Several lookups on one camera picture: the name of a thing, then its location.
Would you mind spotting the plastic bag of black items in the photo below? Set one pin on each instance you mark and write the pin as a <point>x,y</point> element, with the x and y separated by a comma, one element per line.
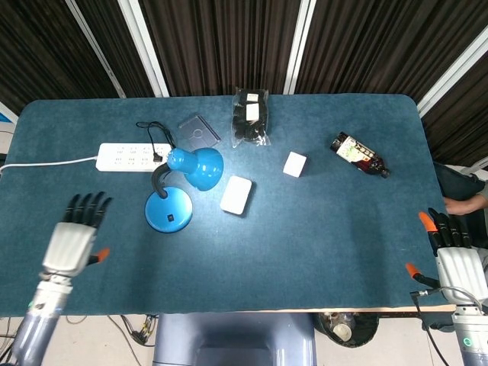
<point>248,126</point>

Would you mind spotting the dark transparent square case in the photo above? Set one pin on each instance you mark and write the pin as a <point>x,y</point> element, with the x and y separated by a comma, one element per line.
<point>198,133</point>

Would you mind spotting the person's bare hand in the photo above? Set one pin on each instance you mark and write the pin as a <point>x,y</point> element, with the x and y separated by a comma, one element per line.
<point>463,206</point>

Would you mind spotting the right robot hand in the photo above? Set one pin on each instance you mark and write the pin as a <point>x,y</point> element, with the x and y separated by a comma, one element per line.
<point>457,267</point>

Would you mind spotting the person's dark blue clothing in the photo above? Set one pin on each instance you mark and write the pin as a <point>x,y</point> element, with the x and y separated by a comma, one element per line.
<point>455,185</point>

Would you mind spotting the blue felt table mat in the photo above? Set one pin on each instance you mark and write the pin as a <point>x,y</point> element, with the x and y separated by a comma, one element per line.
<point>286,248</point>

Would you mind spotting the white rounded rectangular box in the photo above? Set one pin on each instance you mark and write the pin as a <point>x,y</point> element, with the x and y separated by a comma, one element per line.
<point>235,195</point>

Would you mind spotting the dark drink bottle with label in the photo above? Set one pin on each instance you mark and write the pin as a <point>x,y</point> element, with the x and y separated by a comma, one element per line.
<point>358,152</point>

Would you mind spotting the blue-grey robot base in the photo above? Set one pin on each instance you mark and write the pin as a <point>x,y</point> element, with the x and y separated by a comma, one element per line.
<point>228,335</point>

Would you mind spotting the white aluminium frame post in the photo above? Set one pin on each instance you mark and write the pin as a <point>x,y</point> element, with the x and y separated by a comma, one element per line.
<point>95,49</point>
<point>145,49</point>
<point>453,74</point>
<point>299,45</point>

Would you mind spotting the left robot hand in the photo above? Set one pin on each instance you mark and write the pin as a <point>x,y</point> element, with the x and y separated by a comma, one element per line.
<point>68,244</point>

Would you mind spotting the small pink block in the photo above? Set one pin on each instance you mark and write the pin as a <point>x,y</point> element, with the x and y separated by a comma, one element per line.
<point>294,164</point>

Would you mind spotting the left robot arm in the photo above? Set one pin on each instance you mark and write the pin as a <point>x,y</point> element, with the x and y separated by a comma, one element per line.
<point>38,324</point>

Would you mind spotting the white power strip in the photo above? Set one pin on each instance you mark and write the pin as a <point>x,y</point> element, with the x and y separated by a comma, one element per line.
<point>122,156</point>

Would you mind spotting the black waste bin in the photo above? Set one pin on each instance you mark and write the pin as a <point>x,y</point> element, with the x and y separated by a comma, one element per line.
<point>366,335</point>

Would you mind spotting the dark pleated curtain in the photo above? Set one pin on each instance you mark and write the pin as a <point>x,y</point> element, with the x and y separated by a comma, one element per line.
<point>228,42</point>

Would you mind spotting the blue desk lamp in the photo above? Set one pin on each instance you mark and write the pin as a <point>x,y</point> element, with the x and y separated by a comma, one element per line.
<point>202,167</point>

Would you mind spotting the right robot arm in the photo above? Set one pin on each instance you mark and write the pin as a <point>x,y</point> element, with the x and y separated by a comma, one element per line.
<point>470,335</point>

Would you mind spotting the paper cup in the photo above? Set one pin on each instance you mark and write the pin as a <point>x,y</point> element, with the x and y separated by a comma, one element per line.
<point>343,332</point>

